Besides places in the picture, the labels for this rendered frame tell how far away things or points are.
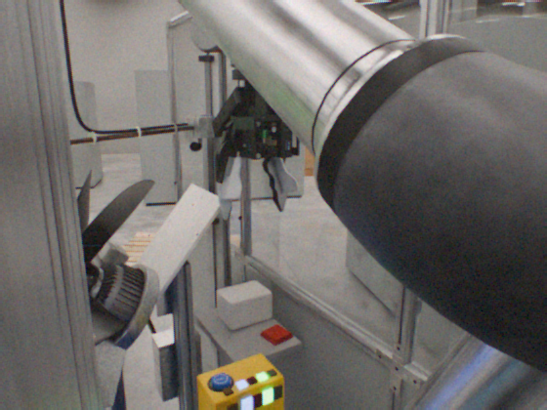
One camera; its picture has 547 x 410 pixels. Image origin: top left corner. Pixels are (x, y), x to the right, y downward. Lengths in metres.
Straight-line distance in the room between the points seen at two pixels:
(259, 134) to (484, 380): 0.37
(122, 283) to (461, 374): 0.96
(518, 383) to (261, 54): 0.25
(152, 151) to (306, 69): 6.30
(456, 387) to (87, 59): 13.19
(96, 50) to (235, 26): 13.07
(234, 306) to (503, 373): 1.19
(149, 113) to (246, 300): 5.21
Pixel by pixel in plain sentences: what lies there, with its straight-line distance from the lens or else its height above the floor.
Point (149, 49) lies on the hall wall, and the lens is 13.17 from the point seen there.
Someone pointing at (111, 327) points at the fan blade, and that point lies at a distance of 0.93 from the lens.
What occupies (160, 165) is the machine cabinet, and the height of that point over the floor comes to 0.64.
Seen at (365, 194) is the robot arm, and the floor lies 1.61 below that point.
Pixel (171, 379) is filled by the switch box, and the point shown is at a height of 0.70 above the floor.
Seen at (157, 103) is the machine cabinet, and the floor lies 1.56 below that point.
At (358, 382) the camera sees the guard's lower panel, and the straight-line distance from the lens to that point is 1.31.
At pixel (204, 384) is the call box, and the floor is 1.07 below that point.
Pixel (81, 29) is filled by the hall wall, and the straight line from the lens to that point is 13.45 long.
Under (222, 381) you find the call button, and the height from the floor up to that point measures 1.08.
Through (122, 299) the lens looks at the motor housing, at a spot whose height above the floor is 1.13.
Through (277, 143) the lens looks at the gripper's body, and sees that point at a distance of 0.55.
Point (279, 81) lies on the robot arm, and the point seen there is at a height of 1.65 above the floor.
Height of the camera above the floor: 1.64
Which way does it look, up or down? 14 degrees down
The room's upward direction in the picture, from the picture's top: straight up
